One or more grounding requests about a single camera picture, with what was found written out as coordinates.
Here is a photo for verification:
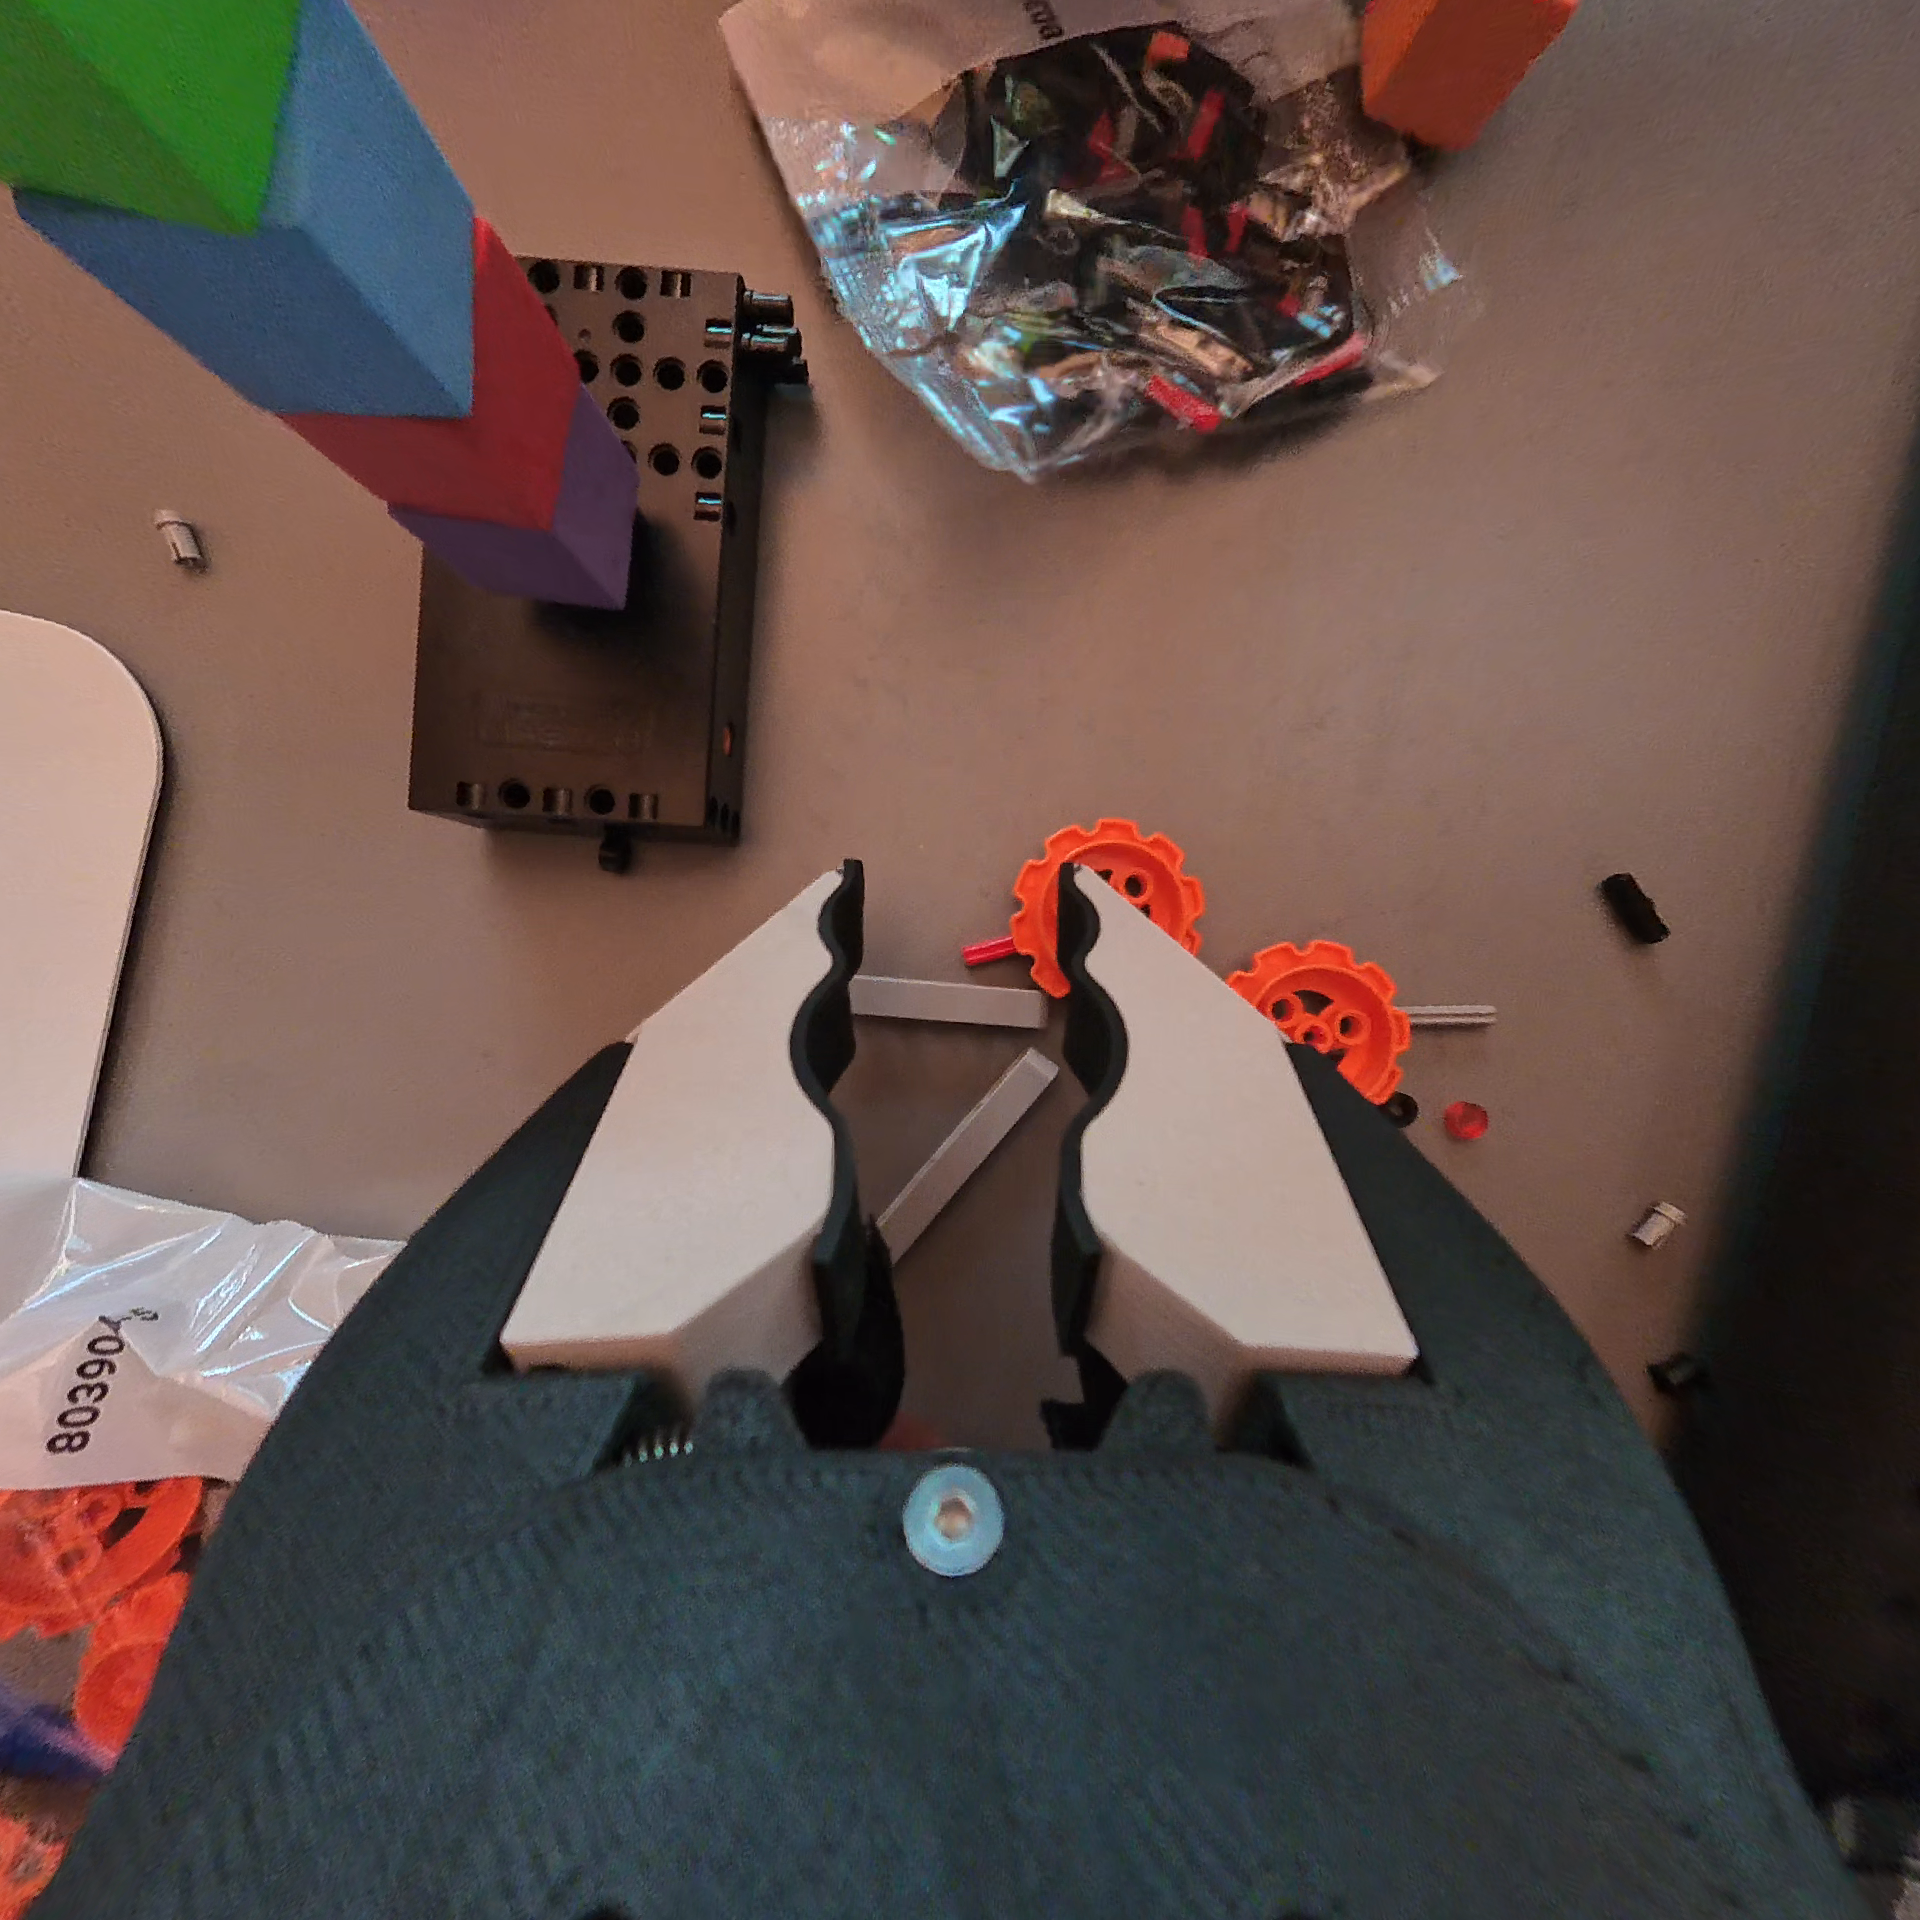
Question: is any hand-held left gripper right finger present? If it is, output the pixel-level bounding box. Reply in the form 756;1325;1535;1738
1042;862;1421;1448

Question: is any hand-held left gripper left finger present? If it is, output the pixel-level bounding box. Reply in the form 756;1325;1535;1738
496;860;912;1448

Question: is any orange plastic gear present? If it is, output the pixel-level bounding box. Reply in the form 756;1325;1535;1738
1012;816;1208;1000
1227;938;1413;1105

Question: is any black perforated plastic box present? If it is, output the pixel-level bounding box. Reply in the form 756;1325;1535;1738
406;256;813;876

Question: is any purple foam block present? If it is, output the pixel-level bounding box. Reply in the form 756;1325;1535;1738
386;392;645;615

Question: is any red foam block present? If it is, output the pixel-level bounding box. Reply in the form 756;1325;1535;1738
277;217;584;536

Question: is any shiny bag of black parts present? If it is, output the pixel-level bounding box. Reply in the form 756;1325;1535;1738
719;0;1466;487

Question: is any blue foam block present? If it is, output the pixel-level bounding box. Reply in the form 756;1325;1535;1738
16;0;480;422

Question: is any green foam block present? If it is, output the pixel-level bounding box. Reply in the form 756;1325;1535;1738
0;0;303;239

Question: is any grey desk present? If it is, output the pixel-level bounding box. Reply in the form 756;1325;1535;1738
0;0;1920;1448

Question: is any long grey beam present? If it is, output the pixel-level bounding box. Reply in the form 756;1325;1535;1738
874;1047;1060;1256
850;973;1048;1033

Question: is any crinkled bag of orange gears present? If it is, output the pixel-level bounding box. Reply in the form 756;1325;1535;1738
0;1176;406;1920

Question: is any dark perforated panel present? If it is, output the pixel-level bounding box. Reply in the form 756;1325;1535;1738
1695;434;1920;1801

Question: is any white rounded stand base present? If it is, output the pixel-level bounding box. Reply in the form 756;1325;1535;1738
0;613;164;1201

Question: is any clear bag of mixed parts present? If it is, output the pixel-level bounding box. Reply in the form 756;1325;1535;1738
0;1670;115;1777

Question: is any orange foam block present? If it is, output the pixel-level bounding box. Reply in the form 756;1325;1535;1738
1358;0;1579;153

